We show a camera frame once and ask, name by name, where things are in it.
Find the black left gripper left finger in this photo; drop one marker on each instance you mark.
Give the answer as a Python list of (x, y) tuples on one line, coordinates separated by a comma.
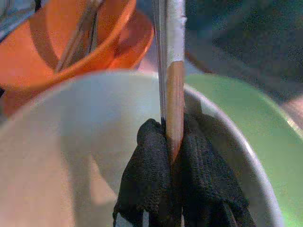
[(144, 170)]

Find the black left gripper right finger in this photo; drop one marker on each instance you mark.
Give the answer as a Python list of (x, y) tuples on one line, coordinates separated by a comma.
[(208, 179)]

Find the white ceramic bowl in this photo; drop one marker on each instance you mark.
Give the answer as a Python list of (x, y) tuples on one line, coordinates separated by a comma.
[(71, 142)]

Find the wooden utensil with white wrap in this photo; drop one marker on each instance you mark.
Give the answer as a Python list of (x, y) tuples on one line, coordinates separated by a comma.
[(175, 94)]

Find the green plate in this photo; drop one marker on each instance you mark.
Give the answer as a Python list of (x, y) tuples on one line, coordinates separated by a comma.
[(248, 123)]

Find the orange plastic bowl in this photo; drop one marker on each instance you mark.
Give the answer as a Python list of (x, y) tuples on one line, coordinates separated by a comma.
[(28, 71)]

